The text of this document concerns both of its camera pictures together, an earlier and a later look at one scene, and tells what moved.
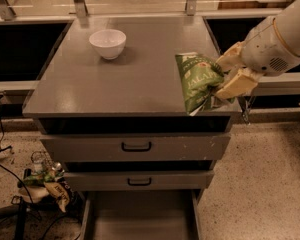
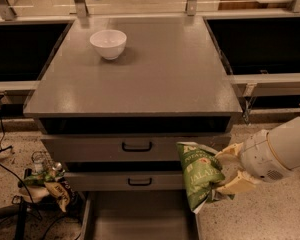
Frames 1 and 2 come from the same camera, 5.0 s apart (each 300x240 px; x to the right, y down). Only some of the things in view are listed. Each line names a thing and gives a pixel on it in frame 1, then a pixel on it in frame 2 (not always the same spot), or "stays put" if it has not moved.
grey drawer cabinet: x=109 y=106 stays put
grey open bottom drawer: x=141 y=215 stays put
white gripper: x=264 y=52 to x=258 y=157
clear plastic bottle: x=39 y=165 stays put
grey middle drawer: x=138 y=180 stays put
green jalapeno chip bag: x=199 y=77 to x=200 y=164
